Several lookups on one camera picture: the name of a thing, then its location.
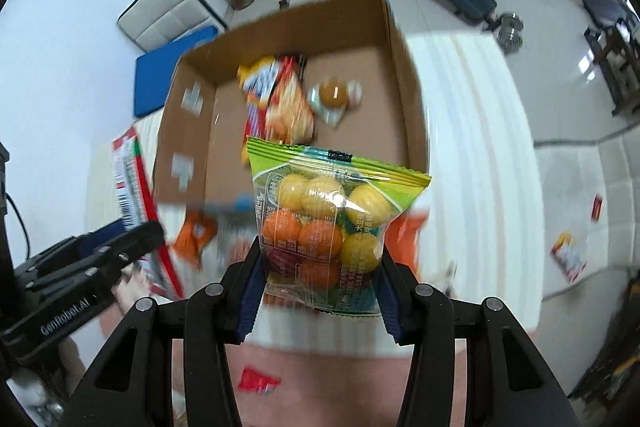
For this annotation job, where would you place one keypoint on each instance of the small red snack packet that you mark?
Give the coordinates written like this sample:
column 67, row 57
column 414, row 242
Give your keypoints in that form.
column 597, row 208
column 257, row 379

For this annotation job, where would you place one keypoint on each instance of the yellow red white snack packet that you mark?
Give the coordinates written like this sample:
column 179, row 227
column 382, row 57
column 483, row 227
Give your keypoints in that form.
column 257, row 82
column 569, row 257

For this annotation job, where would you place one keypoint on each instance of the brown wooden chair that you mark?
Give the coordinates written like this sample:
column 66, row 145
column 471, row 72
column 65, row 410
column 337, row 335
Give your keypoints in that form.
column 615, row 67

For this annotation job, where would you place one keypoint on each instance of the brown cardboard box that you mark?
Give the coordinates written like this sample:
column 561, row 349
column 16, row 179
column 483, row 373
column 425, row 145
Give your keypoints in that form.
column 360, row 107

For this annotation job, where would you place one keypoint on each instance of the round brown pastry packet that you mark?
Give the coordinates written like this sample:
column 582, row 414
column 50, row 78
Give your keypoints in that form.
column 334, row 94

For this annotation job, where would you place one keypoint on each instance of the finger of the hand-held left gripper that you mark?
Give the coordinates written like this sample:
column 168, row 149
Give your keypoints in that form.
column 145, row 237
column 100, row 238

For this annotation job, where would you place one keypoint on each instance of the orange snack packet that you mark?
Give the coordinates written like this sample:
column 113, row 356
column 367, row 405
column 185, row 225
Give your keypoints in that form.
column 407, row 237
column 195, row 234

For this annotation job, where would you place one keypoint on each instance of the colourful gumball candy bag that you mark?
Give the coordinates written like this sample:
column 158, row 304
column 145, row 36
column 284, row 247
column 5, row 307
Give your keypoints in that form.
column 320, row 217

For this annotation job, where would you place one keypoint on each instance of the chrome dumbbell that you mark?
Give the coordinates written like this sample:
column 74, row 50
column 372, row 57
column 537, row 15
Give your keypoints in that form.
column 510, row 32

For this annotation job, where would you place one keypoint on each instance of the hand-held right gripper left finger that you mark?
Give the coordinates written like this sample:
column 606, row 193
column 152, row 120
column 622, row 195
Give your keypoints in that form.
column 248, row 302

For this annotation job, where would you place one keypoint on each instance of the striped tablecloth with cat print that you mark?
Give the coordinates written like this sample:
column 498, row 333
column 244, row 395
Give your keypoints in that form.
column 475, row 157

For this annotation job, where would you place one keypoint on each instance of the blue cushion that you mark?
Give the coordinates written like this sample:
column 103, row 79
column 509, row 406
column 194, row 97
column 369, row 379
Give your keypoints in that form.
column 160, row 77

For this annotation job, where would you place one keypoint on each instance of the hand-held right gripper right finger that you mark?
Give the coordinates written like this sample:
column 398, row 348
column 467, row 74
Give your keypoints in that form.
column 387, row 307

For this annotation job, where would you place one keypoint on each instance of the yellow crispy noodle packet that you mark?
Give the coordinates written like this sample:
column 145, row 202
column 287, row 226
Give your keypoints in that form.
column 290, row 107

